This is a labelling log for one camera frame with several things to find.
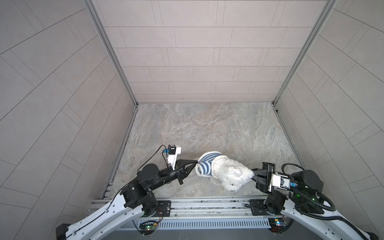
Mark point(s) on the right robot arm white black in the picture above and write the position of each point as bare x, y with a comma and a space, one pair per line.
298, 197

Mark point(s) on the right corner aluminium post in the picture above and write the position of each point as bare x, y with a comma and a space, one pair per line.
324, 15

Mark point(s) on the blue white striped sweater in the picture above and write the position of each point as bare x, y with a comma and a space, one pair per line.
204, 166

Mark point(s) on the left green circuit board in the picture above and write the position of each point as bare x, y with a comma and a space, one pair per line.
148, 227

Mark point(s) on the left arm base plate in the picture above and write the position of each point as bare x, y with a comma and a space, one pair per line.
163, 210

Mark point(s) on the white ventilation grille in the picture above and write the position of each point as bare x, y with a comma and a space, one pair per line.
205, 224

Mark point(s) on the right green circuit board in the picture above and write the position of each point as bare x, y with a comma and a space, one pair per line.
277, 225

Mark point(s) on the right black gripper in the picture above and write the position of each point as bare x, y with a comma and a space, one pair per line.
263, 186

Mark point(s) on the green circuit board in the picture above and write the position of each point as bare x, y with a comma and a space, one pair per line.
277, 225
148, 227

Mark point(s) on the white teddy bear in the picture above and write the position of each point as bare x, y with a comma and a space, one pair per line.
232, 174

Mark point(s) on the corner aluminium post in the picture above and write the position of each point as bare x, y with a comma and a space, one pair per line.
90, 7
324, 15

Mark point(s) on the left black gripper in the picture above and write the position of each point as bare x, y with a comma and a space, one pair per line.
181, 174

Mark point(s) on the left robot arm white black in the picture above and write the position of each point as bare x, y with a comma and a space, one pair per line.
134, 200

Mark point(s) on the left corner aluminium post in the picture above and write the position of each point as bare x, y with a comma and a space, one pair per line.
90, 7

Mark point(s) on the aluminium mounting rail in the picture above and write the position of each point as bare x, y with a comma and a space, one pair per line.
233, 207

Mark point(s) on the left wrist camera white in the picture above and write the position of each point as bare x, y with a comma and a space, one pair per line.
172, 152

